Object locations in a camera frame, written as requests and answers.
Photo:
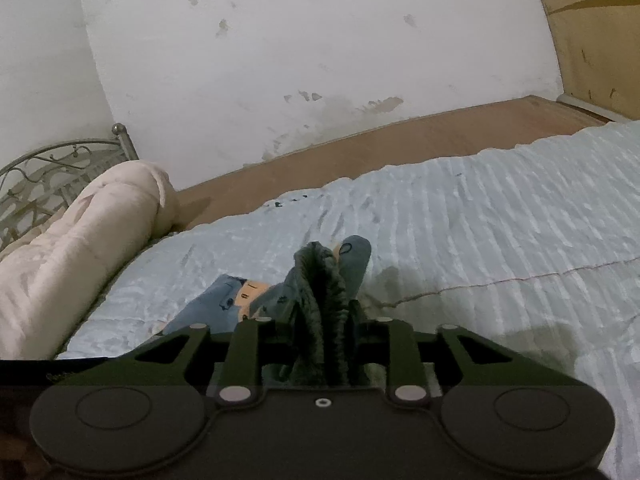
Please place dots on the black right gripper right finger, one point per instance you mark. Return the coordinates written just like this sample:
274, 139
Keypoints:
470, 369

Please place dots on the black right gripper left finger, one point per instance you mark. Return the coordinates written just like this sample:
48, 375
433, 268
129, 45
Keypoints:
184, 367

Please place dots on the blue pants with orange trucks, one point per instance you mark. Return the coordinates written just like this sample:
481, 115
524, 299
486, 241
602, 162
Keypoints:
318, 297

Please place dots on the light blue quilted mattress pad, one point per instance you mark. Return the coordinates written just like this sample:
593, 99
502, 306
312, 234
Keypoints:
536, 248

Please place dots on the cream rolled comforter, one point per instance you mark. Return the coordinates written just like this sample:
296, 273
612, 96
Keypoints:
49, 283

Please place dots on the brown wooden bed platform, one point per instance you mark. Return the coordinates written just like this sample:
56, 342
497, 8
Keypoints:
457, 133

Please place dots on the grey metal scrollwork headboard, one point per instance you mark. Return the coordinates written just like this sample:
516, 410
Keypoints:
35, 186

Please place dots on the plywood wardrobe panel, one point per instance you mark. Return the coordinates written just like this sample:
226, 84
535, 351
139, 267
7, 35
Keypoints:
597, 43

